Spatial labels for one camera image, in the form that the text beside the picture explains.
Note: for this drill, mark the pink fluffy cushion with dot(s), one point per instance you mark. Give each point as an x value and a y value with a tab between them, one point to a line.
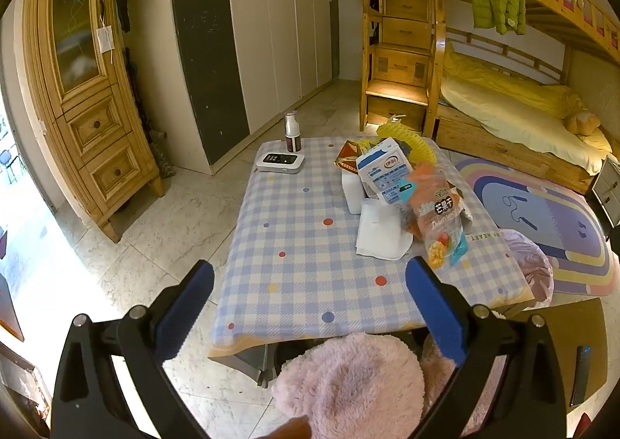
353	381

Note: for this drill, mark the white desktop monitor device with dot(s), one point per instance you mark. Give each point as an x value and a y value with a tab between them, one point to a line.
281	160

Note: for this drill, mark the pastel rainbow rug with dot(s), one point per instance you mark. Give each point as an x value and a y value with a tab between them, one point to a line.
533	206

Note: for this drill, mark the yellow duvet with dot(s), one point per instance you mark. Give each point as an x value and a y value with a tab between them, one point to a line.
508	85

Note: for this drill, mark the dark slim remote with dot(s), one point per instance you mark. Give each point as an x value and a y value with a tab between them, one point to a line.
581	376

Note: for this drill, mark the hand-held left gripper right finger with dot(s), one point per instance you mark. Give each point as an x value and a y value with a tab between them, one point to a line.
436	308

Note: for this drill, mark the wooden cabinet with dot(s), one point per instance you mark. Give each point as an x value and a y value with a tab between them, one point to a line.
97	129

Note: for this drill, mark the orange snack bag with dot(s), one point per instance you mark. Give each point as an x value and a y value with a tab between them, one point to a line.
436	216

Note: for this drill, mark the brown flat packet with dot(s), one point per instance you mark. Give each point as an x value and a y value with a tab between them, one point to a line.
351	155

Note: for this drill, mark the pale yellow bed sheet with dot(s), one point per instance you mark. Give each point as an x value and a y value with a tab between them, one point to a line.
508	124

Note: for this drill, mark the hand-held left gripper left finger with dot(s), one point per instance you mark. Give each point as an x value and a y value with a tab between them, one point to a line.
186	303

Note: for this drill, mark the white nightstand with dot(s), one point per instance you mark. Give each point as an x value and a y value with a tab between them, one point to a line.
608	187

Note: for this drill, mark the white wardrobe with dark panel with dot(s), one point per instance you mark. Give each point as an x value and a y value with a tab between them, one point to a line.
271	32

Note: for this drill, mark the yellow plush toy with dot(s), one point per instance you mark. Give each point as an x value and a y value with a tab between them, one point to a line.
583	123

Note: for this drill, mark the checkered tablecloth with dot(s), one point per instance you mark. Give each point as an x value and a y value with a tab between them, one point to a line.
300	235

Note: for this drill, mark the blue white milk carton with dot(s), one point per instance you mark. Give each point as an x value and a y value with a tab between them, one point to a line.
382	172

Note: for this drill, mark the white flat tissue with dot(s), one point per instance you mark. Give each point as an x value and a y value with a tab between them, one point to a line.
380	230

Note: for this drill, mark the grey folding table frame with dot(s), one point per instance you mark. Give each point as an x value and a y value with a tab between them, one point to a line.
256	361

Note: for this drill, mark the wooden bunk bed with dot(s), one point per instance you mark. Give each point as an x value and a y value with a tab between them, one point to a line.
484	143

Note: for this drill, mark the wooden stair drawers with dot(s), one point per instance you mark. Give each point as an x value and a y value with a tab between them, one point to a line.
399	66

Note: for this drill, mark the white brown spray bottle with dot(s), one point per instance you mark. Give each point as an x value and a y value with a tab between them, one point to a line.
292	138

